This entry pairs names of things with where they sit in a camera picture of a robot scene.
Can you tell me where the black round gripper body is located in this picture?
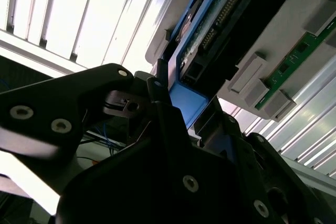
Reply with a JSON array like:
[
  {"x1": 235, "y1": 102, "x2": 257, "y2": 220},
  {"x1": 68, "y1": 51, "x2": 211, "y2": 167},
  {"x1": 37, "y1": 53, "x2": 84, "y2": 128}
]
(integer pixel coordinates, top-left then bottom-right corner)
[{"x1": 56, "y1": 137, "x2": 253, "y2": 224}]

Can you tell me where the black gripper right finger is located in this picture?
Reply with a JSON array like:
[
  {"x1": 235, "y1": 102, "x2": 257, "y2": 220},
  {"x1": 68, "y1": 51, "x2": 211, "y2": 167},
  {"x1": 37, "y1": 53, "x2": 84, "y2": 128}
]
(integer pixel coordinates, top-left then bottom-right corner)
[{"x1": 194, "y1": 98, "x2": 329, "y2": 224}]

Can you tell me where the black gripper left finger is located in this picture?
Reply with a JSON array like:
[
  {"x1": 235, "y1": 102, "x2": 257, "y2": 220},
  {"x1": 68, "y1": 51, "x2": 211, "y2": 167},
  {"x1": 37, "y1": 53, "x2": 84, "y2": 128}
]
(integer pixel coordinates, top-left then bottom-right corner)
[{"x1": 0, "y1": 63, "x2": 208, "y2": 204}]

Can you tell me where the hard disk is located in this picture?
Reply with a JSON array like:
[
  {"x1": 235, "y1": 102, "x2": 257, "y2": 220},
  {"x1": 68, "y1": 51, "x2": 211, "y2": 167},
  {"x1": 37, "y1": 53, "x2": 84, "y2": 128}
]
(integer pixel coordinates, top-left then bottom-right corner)
[{"x1": 157, "y1": 0, "x2": 302, "y2": 130}]

